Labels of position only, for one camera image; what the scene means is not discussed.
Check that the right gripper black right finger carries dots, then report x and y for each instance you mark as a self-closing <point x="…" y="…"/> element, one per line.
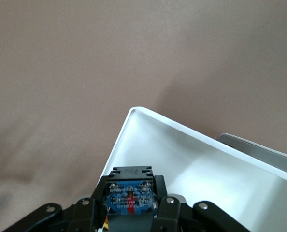
<point x="172" y="215"/>

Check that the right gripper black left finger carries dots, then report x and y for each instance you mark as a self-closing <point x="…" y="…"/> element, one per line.
<point x="81" y="215"/>

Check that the brown table cover sheet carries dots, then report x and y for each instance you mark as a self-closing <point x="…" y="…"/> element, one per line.
<point x="61" y="72"/>

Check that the small green black electronic part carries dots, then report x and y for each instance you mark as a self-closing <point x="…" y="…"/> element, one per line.
<point x="130" y="193"/>

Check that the white plastic bin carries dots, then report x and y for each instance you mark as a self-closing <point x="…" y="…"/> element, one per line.
<point x="206" y="181"/>

